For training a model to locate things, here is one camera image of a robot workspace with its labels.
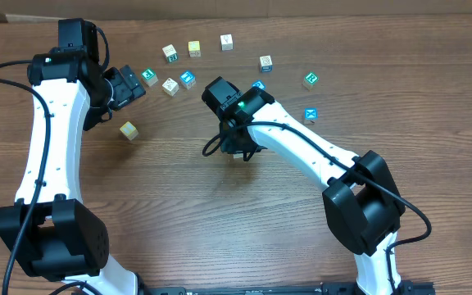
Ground blue P block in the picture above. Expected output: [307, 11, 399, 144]
[252, 80, 266, 90]

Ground blue sided block picture top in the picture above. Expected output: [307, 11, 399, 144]
[259, 55, 273, 72]

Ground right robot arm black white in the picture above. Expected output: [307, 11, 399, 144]
[202, 77, 405, 294]

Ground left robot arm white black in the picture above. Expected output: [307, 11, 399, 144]
[0, 18, 148, 294]

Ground green letter block left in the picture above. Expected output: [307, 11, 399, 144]
[142, 68, 158, 87]

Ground plain picture block left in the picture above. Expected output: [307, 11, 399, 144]
[162, 78, 179, 97]

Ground yellow block front left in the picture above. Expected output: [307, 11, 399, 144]
[120, 121, 138, 141]

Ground yellow block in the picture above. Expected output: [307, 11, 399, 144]
[120, 121, 138, 141]
[188, 40, 201, 57]

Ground green number block top-left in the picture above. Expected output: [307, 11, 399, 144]
[162, 44, 179, 63]

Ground blue H block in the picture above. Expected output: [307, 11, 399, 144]
[179, 70, 196, 89]

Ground yellow top block back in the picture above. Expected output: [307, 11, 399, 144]
[188, 40, 201, 57]

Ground blue X block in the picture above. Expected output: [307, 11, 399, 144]
[303, 108, 318, 125]

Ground green R block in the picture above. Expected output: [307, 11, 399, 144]
[302, 71, 319, 90]

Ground plain wooden block back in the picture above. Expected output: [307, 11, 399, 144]
[220, 34, 234, 51]

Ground cardboard wall panel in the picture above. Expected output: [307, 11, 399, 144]
[0, 0, 472, 22]

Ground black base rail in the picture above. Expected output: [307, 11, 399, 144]
[137, 280, 437, 295]

